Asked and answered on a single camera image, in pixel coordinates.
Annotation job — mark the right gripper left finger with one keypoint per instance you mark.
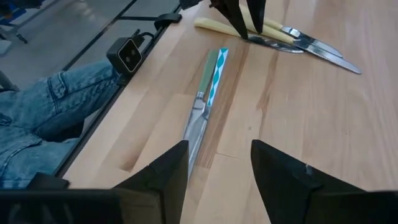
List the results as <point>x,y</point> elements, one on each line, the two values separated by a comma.
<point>140,202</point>

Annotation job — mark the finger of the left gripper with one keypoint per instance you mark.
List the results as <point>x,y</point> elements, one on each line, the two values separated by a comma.
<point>257,15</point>
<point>233,15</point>

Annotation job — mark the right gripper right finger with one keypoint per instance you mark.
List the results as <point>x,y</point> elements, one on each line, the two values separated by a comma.
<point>295,193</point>

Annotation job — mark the teal white patterned knife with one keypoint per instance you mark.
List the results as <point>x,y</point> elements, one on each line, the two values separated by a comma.
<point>218,70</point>

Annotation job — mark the person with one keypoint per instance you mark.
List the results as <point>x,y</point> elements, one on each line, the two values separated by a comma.
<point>46,102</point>

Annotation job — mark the blue metal stand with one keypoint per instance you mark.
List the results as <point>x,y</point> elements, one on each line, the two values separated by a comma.
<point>12,12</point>

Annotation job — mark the small black table camera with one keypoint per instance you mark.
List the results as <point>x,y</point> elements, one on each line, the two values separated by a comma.
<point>124,56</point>

